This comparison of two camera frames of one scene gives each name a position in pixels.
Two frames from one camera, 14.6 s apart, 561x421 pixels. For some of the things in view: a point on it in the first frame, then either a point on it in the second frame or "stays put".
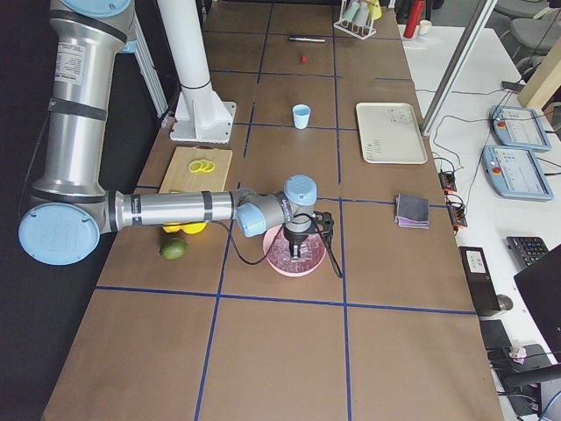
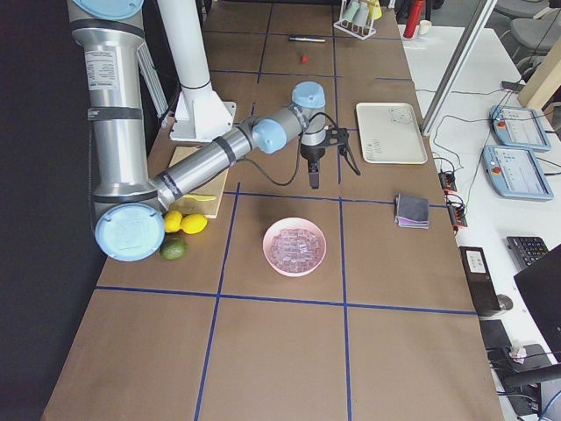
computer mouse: x=505 y=303 stays put
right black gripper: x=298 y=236 -> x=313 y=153
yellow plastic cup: x=374 y=9 stays put
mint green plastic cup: x=348 y=14 stays put
